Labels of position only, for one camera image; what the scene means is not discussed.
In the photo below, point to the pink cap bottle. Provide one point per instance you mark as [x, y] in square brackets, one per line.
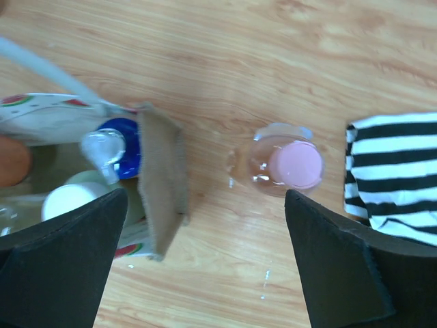
[277, 158]

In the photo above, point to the watermelon print canvas bag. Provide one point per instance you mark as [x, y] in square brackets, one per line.
[53, 125]

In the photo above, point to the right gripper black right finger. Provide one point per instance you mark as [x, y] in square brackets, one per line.
[354, 276]

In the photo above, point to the large cream lid bottle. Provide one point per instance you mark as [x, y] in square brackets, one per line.
[85, 187]

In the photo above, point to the blue spray bottle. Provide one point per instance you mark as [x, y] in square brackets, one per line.
[114, 149]

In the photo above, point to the black white striped cloth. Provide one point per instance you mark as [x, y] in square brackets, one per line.
[390, 176]

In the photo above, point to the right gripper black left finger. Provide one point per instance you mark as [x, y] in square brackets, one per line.
[53, 274]

